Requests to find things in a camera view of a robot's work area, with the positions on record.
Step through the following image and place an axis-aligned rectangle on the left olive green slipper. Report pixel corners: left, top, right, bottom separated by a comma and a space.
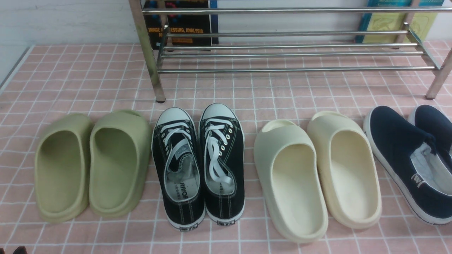
34, 114, 94, 223

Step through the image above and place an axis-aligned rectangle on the navy slip-on shoe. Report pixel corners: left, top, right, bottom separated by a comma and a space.
363, 106, 452, 225
408, 105, 452, 164

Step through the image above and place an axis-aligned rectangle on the pink checkered tablecloth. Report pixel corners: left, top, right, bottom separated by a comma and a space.
1, 44, 451, 254

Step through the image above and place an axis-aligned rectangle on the right olive green slipper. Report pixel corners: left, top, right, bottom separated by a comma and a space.
89, 109, 152, 217

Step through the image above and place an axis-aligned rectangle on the right cream slipper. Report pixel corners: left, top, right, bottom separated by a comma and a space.
307, 111, 382, 229

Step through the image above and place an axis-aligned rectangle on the left cream slipper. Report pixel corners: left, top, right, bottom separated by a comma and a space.
253, 119, 329, 244

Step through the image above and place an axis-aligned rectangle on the right navy slip-on shoe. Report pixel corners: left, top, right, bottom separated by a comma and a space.
408, 105, 452, 164

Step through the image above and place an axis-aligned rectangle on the cream slipper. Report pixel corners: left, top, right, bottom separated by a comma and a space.
307, 111, 382, 229
253, 119, 329, 244

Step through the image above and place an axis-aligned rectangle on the black canvas sneaker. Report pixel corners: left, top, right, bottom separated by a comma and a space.
198, 103, 245, 226
151, 107, 206, 232

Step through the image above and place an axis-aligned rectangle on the teal and yellow book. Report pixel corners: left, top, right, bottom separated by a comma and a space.
355, 0, 437, 43

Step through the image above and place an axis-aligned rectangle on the olive green slipper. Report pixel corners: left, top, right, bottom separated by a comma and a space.
34, 114, 94, 223
89, 109, 152, 217

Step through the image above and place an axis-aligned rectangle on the stainless steel shoe rack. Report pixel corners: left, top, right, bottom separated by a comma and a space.
129, 0, 451, 103

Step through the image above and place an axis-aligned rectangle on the left navy slip-on shoe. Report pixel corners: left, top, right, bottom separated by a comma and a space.
363, 106, 452, 225

